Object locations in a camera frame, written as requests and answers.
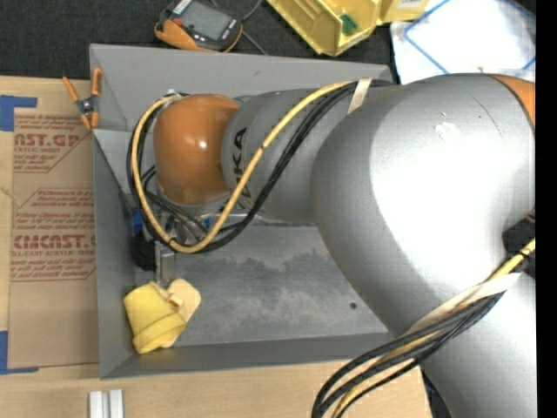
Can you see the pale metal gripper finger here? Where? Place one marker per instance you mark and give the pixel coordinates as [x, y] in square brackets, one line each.
[168, 270]
[158, 261]

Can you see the grey metal bin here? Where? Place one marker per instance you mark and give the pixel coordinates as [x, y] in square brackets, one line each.
[270, 285]

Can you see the brown cardboard board, red print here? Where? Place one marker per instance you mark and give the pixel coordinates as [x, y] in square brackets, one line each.
[48, 312]

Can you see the yellow plastic cup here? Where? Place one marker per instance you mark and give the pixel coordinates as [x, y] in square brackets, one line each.
[150, 316]

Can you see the pale yellow flat piece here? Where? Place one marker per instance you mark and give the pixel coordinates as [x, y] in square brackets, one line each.
[189, 296]

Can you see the black cylinder on white bracket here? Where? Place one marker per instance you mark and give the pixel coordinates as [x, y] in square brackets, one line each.
[142, 253]

